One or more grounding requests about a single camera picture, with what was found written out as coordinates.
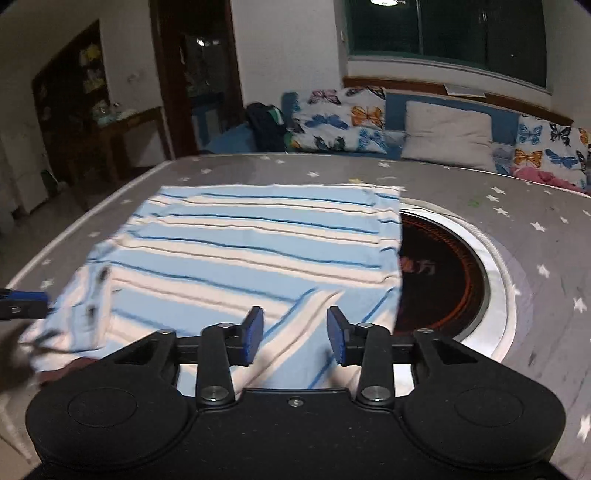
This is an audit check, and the dark wooden shelf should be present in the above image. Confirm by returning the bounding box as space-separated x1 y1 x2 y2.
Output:
32 22 110 183

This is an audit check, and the round induction cooktop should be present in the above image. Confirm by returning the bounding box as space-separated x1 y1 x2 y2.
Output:
394 199 517 362

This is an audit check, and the blue sofa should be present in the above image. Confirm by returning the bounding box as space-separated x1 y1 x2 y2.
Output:
202 89 574 176

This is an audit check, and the wooden side table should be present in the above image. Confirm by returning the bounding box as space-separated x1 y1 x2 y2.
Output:
68 105 174 209

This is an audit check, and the white refrigerator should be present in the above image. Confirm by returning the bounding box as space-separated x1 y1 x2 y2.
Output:
1 123 48 213

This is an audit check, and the butterfly pillow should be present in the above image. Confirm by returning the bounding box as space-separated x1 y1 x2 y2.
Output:
511 115 590 191
283 86 388 154

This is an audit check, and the grey star tablecloth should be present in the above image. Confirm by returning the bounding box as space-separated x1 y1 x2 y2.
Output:
1 154 590 479

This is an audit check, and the book on window ledge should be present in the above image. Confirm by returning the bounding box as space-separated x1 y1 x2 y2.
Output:
444 84 486 99

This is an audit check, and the left butterfly pillow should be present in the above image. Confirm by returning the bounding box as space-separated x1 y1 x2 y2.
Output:
283 86 388 154

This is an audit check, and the plain white pillow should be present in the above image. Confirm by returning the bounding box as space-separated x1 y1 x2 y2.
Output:
401 101 496 172

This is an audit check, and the black backpack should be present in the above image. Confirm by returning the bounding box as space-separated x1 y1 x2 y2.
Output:
245 102 288 153

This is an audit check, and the right butterfly pillow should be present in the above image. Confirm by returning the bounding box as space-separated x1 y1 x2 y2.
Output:
511 115 590 191

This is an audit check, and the blue striped knit garment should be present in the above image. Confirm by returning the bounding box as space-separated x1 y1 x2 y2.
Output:
22 184 402 390

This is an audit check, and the dark green window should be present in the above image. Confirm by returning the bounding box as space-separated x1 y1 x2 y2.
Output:
345 0 547 88

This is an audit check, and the pink cloth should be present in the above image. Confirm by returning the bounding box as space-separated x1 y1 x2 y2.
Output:
512 166 585 193

